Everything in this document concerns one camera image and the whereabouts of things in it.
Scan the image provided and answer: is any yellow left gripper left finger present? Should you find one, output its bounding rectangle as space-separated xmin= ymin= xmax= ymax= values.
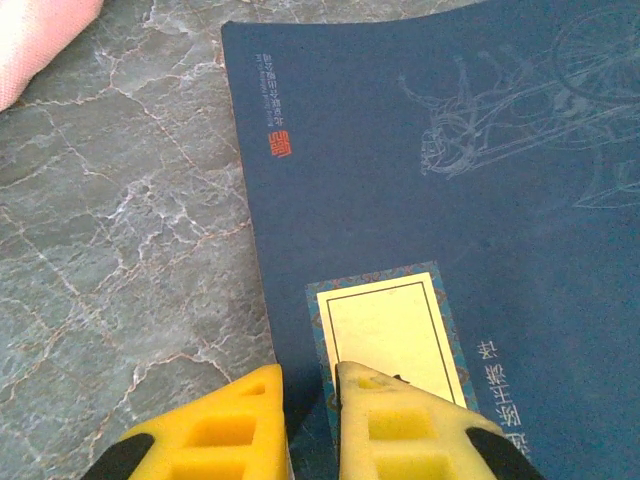
xmin=94 ymin=363 xmax=291 ymax=480

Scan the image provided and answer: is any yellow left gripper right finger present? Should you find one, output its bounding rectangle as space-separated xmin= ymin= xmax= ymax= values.
xmin=333 ymin=360 xmax=544 ymax=480

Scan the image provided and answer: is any blue book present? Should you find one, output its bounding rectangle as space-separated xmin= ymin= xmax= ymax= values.
xmin=220 ymin=0 xmax=640 ymax=480

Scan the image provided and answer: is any pink backpack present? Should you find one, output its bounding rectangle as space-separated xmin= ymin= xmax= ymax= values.
xmin=0 ymin=0 xmax=106 ymax=114

